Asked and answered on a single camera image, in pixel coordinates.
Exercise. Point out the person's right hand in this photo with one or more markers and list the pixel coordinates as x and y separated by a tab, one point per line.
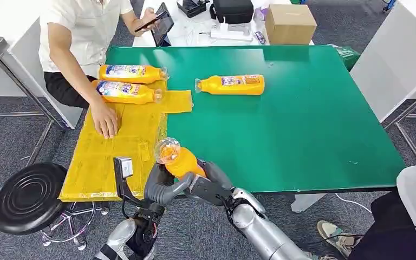
104	120

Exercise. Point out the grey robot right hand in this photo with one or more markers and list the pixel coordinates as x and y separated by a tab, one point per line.
211	188

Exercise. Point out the person's left hand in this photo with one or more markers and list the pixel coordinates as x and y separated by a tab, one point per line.
146	18

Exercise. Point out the black phone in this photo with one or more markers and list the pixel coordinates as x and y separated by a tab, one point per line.
160	16

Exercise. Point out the orange drink bottle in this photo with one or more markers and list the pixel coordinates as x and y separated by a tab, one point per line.
129	94
132	74
233	88
183	163

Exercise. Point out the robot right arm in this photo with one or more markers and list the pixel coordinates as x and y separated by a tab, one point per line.
265	233

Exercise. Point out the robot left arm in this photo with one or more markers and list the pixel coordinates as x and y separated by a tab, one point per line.
116	237

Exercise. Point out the black tablet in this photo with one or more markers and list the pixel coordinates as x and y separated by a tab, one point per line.
163	30

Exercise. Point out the yellow sheet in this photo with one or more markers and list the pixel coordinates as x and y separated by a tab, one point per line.
114	161

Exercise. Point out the white desk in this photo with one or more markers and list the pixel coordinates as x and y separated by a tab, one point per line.
186	34

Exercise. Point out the black case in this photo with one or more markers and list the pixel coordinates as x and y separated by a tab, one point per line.
192	7

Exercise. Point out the person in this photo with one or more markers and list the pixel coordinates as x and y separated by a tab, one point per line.
391	229
78	28

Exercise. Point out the white power strip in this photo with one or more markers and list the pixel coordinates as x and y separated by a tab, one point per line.
229	34

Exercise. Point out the black bag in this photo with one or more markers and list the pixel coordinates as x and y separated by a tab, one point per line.
233	10

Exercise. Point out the white table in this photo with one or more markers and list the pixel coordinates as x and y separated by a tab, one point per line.
398	54
25	79

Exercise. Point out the green table mat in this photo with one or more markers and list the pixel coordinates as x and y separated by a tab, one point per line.
283	125

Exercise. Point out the black round stool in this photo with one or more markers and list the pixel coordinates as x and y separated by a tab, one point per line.
28	197

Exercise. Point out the clear plastic bag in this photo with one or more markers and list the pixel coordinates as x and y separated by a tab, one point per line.
260	14

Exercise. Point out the small blue white gadget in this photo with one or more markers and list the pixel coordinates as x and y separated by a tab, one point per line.
260	37

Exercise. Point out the brown cardboard box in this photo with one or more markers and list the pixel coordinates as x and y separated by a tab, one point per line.
290	25

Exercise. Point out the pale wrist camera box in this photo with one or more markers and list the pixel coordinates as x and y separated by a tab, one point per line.
125	167

